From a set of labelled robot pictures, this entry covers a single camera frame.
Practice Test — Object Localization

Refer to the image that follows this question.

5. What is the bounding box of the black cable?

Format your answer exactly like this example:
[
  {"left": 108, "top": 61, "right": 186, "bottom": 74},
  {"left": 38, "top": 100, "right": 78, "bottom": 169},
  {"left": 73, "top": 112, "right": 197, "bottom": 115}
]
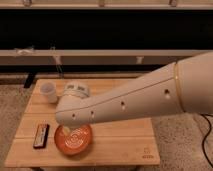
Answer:
[{"left": 200, "top": 113, "right": 213, "bottom": 168}]

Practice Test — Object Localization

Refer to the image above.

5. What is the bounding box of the translucent plastic cup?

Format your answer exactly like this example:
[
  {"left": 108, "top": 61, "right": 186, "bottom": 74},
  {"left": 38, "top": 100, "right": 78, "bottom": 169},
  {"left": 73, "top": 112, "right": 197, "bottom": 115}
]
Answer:
[{"left": 40, "top": 82, "right": 58, "bottom": 103}]

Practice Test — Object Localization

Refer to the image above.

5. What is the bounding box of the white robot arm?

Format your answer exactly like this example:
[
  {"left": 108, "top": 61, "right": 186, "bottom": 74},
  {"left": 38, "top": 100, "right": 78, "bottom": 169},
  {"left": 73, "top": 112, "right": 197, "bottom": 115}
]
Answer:
[{"left": 55, "top": 52, "right": 213, "bottom": 128}]

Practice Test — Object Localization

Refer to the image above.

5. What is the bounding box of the wooden slatted table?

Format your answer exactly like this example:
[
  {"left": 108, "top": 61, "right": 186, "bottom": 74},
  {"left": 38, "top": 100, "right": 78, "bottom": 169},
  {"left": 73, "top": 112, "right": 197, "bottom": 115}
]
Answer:
[{"left": 5, "top": 87, "right": 160, "bottom": 168}]

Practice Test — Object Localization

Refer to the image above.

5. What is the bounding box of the orange ribbed plate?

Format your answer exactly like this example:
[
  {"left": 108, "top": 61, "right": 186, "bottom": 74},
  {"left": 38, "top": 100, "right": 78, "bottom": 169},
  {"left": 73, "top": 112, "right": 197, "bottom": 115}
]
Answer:
[{"left": 54, "top": 125, "right": 92, "bottom": 156}]

